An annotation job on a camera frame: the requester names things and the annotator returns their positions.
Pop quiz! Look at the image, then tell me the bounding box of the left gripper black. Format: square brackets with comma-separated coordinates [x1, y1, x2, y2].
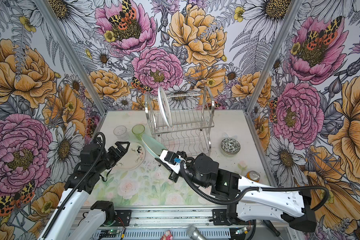
[95, 141, 131, 173]

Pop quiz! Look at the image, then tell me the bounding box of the cream white plate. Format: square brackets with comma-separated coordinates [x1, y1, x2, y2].
[116, 142, 146, 171]

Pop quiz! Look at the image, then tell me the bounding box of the clear glass cup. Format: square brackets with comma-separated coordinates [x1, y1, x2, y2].
[113, 126, 128, 140]

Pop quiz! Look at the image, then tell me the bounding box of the mint green plate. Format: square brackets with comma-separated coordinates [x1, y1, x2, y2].
[142, 134, 168, 160]

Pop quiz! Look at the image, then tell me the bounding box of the green tinted glass cup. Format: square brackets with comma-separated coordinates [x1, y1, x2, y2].
[132, 124, 146, 141]

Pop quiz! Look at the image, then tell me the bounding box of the chrome two-tier dish rack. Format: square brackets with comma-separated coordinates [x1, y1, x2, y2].
[145, 87, 216, 157]

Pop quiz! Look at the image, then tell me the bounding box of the pink black patterned bowl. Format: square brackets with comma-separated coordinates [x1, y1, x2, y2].
[221, 138, 241, 156]

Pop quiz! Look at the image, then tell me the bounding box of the watermelon pattern plate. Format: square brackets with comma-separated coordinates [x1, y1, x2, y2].
[158, 87, 173, 128]

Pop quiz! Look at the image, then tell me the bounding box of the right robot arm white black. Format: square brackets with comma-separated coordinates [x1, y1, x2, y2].
[153, 150, 317, 232]

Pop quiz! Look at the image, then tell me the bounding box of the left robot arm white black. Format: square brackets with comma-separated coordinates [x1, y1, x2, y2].
[39, 139, 131, 240]

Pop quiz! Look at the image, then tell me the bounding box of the silver microphone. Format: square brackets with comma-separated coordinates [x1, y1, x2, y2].
[186, 225, 207, 240]

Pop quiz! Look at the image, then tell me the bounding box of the small red pink figure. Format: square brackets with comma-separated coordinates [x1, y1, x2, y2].
[160, 230, 173, 240]

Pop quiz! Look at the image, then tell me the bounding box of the orange capped small jar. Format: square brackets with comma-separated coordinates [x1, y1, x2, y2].
[246, 171, 261, 183]

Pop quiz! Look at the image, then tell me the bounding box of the green circuit board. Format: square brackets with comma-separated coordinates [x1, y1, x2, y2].
[99, 229, 119, 238]

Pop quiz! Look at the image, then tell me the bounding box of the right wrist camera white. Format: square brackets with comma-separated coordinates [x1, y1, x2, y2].
[160, 150, 185, 174]

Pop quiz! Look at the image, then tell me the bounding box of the right black corrugated cable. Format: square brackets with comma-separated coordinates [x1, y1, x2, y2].
[179, 160, 330, 212]

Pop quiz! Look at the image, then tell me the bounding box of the black corrugated cable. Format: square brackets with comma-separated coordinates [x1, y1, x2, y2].
[40, 131, 106, 239]
[179, 160, 330, 212]

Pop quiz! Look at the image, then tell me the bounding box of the left black corrugated cable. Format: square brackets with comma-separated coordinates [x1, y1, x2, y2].
[40, 131, 106, 239]

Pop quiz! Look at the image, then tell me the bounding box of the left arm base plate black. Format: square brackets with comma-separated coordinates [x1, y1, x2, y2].
[104, 210, 132, 227]

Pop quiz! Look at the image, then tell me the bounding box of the aluminium frame rail front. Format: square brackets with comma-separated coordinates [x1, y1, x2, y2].
[43, 205, 299, 230]

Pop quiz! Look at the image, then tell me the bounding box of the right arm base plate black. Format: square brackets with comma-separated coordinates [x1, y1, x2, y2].
[211, 209, 238, 226]

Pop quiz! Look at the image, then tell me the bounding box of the black handled screwdriver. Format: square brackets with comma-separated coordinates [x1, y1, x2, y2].
[263, 220, 281, 237]

